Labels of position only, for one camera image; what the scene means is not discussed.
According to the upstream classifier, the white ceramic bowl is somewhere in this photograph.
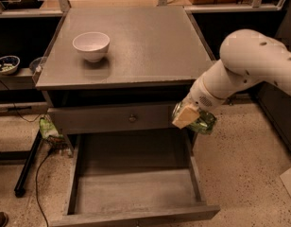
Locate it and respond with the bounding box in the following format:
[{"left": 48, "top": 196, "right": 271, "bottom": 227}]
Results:
[{"left": 72, "top": 32, "right": 111, "bottom": 62}]

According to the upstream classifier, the clear glass bowl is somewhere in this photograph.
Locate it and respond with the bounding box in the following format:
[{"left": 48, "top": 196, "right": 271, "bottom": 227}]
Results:
[{"left": 29, "top": 57, "right": 47, "bottom": 73}]

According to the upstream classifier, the open grey middle drawer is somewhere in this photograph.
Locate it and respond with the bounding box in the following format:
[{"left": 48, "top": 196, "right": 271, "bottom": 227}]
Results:
[{"left": 50, "top": 129, "right": 220, "bottom": 227}]

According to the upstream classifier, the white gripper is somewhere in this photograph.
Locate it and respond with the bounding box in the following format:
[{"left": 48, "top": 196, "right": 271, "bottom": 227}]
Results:
[{"left": 172, "top": 77, "right": 225, "bottom": 129}]

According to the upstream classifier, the black metal bar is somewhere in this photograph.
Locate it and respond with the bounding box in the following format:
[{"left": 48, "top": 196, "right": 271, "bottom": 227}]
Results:
[{"left": 14, "top": 131, "right": 42, "bottom": 198}]

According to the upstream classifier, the green soda can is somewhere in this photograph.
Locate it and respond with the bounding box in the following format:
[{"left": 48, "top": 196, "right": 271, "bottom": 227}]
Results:
[{"left": 184, "top": 108, "right": 216, "bottom": 134}]

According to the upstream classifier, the round drawer knob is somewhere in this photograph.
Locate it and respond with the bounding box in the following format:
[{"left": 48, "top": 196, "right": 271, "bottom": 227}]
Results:
[{"left": 128, "top": 114, "right": 137, "bottom": 123}]

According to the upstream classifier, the green snack bag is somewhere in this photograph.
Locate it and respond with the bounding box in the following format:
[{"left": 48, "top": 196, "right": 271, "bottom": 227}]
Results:
[{"left": 39, "top": 117, "right": 64, "bottom": 143}]

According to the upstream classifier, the grey left low shelf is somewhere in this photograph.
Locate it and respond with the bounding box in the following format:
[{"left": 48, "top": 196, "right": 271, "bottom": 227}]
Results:
[{"left": 0, "top": 68, "right": 35, "bottom": 91}]

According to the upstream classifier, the closed grey top drawer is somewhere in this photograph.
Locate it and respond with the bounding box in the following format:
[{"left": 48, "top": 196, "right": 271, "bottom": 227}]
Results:
[{"left": 48, "top": 102, "right": 177, "bottom": 134}]

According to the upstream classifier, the grey wooden drawer cabinet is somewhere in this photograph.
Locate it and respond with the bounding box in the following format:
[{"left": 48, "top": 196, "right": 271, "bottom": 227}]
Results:
[{"left": 36, "top": 7, "right": 213, "bottom": 147}]

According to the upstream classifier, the blue patterned bowl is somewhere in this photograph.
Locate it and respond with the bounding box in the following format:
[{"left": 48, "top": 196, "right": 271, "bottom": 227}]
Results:
[{"left": 0, "top": 55, "right": 20, "bottom": 75}]

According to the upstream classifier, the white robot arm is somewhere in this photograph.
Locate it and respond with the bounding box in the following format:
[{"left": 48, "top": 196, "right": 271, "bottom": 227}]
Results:
[{"left": 172, "top": 29, "right": 291, "bottom": 133}]

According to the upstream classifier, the brown shoe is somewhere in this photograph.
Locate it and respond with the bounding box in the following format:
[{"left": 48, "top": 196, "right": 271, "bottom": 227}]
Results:
[{"left": 0, "top": 212, "right": 8, "bottom": 227}]

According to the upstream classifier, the black floor cable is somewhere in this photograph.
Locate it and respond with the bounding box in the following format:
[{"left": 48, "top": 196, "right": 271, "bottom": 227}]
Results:
[{"left": 34, "top": 148, "right": 55, "bottom": 227}]

